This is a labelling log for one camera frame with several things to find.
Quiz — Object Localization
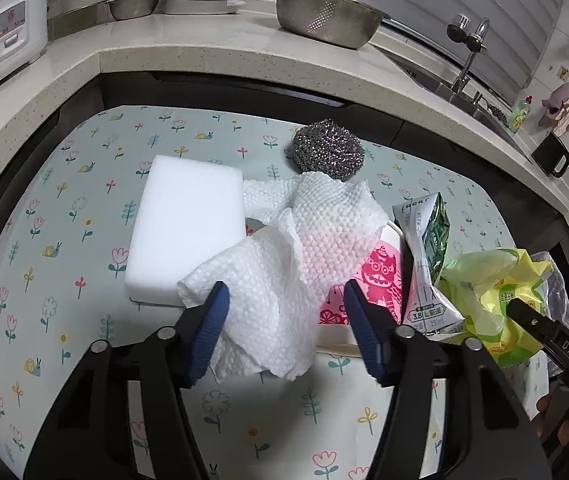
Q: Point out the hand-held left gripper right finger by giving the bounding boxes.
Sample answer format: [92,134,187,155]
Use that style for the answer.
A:
[343,280,553,480]

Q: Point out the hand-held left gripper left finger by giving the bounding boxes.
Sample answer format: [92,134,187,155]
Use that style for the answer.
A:
[24,281,231,480]

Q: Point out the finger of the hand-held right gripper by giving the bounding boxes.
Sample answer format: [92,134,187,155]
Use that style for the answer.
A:
[506,298,568,346]

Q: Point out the trash bin with plastic liner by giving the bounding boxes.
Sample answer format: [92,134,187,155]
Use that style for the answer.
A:
[512,251,569,423]

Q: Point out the yellow green wipes packet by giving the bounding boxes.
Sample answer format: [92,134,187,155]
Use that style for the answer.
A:
[439,247,555,368]

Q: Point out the pink printed paper cup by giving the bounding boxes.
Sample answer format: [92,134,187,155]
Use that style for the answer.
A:
[315,222,408,360]

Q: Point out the white paper towel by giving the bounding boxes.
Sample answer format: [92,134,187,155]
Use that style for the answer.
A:
[177,171,389,381]

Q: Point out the white sponge block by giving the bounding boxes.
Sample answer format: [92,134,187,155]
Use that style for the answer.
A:
[124,155,245,307]

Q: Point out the small milk carton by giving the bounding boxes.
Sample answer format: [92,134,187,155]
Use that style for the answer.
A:
[393,194,467,342]

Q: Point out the steel wool scrubber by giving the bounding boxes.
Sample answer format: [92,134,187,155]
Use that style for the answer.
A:
[292,120,366,181]

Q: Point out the person's right hand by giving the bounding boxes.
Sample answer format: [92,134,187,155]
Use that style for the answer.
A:
[535,392,569,453]

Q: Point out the floral tablecloth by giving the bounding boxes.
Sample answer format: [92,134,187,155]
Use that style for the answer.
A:
[0,105,565,480]

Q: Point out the black mug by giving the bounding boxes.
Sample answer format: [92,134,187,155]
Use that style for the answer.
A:
[531,132,569,178]

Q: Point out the green dish soap bottle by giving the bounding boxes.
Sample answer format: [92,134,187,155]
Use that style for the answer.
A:
[509,95,534,133]

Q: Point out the purple hanging cloth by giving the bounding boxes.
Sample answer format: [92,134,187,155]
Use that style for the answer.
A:
[539,82,569,128]

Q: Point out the steel sink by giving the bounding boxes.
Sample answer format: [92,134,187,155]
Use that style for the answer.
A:
[389,55,530,156]

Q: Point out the chrome faucet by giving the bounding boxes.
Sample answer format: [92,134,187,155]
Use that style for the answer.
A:
[447,14,491,95]

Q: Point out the perforated steel colander bowl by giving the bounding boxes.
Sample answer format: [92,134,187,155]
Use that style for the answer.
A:
[272,0,390,50]

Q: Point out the steel tray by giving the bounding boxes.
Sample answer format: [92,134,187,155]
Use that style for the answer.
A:
[163,0,245,15]

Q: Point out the small steel bowl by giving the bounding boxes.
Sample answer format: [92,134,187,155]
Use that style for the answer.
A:
[107,0,164,21]

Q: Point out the stacked steel steamer pots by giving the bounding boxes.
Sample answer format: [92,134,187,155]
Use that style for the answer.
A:
[47,0,131,41]

